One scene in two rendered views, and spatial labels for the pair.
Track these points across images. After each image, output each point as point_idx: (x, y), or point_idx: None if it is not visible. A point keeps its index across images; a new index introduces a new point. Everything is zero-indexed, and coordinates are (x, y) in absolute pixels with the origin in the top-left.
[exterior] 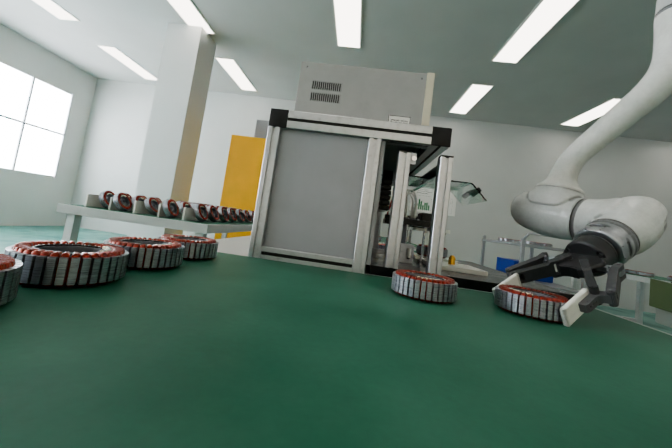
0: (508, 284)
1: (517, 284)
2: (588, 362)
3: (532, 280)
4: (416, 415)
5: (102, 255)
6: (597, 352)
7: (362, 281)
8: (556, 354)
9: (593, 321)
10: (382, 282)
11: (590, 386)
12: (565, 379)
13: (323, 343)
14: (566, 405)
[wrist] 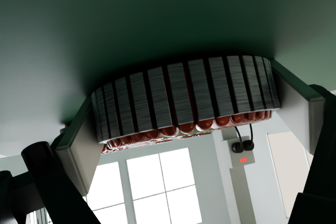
0: (96, 149)
1: (82, 153)
2: (329, 74)
3: (71, 182)
4: None
5: (165, 141)
6: (335, 66)
7: (57, 134)
8: (304, 81)
9: None
10: (39, 134)
11: (334, 80)
12: (320, 83)
13: None
14: (326, 85)
